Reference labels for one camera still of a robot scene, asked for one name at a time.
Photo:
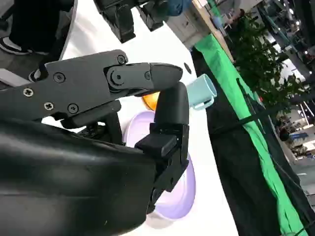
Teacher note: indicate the green leafy plant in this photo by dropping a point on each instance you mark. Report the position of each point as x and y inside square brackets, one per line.
[258, 61]

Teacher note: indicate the lilac plate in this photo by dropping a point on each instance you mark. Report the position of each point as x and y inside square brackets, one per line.
[177, 204]

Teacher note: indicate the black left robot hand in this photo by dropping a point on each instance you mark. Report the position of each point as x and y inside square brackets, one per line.
[118, 14]

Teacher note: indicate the black cloth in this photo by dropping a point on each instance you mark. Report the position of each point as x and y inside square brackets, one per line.
[233, 172]

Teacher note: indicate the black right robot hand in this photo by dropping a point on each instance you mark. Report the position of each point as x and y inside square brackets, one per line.
[73, 172]

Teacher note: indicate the person's leg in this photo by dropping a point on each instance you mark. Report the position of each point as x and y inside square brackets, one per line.
[37, 22]

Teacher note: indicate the white drawer cabinet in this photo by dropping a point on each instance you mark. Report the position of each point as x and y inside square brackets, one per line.
[184, 29]

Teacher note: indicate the pale green mug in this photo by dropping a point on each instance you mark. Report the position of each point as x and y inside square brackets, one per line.
[199, 91]

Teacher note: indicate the green cloth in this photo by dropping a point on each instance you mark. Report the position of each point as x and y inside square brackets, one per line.
[221, 61]

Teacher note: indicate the wooden desk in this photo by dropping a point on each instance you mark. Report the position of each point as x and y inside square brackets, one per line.
[206, 17]

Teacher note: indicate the orange white toy bread roll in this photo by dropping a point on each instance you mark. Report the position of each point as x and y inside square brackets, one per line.
[150, 100]

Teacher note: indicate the person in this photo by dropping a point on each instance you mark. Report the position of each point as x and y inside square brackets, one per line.
[237, 7]

